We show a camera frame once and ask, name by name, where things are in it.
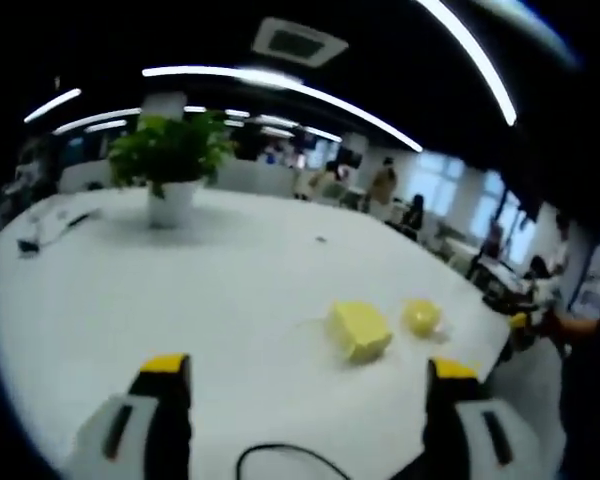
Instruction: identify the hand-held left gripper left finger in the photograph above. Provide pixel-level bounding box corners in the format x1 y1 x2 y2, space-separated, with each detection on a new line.
65 352 193 480

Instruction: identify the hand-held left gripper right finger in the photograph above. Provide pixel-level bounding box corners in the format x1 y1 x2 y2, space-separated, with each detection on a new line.
421 356 545 480

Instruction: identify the yellow round silicone block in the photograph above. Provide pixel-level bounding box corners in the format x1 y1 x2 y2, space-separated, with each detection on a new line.
400 297 444 338

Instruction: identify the yellow square silicone block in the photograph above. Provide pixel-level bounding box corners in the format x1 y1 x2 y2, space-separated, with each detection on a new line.
324 299 394 365

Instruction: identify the white plant pot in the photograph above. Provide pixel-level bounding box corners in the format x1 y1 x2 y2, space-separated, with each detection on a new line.
146 180 197 229

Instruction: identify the green potted plant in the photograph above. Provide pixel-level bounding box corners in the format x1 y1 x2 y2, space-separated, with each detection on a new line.
106 110 237 199

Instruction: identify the ceiling air vent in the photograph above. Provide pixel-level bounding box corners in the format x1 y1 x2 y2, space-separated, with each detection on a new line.
251 16 350 68

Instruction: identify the black cable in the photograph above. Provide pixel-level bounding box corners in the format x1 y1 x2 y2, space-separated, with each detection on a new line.
237 441 351 480

